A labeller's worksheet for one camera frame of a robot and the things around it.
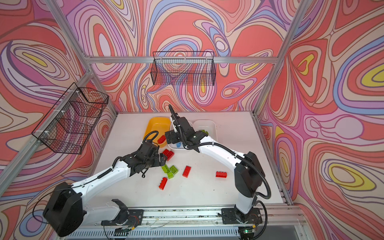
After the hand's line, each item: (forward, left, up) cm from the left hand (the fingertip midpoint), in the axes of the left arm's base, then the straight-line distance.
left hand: (160, 158), depth 86 cm
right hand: (+8, -9, +11) cm, 16 cm away
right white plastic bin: (+28, -31, -5) cm, 42 cm away
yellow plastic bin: (+33, +6, -8) cm, 34 cm away
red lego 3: (-5, -15, -8) cm, 18 cm away
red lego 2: (-12, -2, -6) cm, 14 cm away
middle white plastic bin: (+11, -6, -4) cm, 14 cm away
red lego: (+17, +3, -6) cm, 19 cm away
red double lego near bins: (+6, -4, -6) cm, 10 cm away
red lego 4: (-8, -35, -6) cm, 37 cm away
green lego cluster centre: (-6, -6, -7) cm, 11 cm away
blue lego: (+13, -9, -7) cm, 17 cm away
